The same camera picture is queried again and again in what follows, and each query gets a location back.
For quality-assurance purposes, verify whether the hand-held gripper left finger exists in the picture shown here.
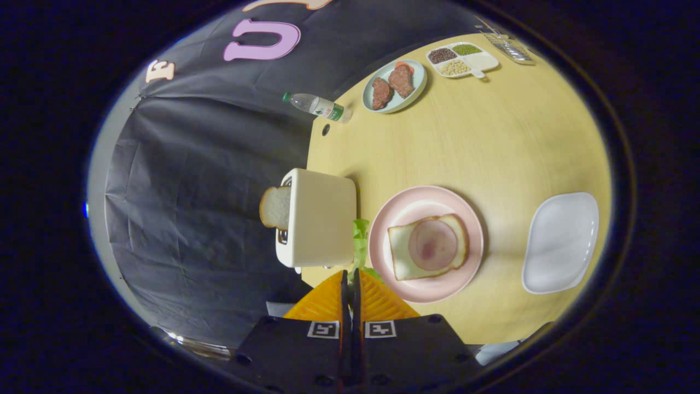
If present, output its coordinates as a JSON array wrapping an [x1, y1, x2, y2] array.
[[227, 270, 352, 394]]

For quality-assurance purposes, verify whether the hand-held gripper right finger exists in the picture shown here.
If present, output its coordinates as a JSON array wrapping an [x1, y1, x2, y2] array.
[[353, 268, 483, 394]]

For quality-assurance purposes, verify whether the green lettuce leaf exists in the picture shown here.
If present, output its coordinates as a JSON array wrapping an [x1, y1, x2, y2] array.
[[352, 218, 383, 281]]

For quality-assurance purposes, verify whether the toasted bread slice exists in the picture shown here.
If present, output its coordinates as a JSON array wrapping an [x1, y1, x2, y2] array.
[[259, 186, 291, 229]]

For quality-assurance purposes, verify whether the white bread slice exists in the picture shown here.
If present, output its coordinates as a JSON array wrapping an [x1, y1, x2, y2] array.
[[388, 214, 469, 281]]

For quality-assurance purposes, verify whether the pink ham slice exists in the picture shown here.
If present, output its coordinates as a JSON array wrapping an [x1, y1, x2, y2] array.
[[409, 219, 459, 271]]

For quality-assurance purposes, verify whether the cream white toaster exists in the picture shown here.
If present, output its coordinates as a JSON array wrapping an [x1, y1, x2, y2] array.
[[276, 169, 357, 269]]

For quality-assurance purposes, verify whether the pink round plate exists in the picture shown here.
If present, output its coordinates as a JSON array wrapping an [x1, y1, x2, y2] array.
[[369, 186, 485, 304]]

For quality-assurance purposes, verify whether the white rounded square plate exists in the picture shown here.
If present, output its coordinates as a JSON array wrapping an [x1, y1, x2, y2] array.
[[521, 192, 599, 294]]

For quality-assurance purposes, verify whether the black backdrop cloth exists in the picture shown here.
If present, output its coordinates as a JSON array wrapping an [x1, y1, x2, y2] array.
[[104, 0, 493, 351]]

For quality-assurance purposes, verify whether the clear plastic water bottle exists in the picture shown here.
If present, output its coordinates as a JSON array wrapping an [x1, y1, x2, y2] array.
[[282, 92, 353, 124]]

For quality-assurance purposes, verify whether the pale blue round plate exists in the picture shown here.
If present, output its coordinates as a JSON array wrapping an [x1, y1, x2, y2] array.
[[362, 59, 428, 114]]

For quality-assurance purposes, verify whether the brown meat piece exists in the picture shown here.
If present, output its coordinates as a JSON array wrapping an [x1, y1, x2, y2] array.
[[388, 65, 416, 99], [372, 77, 393, 110]]

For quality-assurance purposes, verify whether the white divided tray of beans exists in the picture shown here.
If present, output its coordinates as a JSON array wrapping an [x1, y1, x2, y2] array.
[[426, 42, 499, 79]]

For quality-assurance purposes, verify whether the clear glass container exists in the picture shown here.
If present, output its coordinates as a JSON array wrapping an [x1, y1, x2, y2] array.
[[481, 25, 535, 65]]

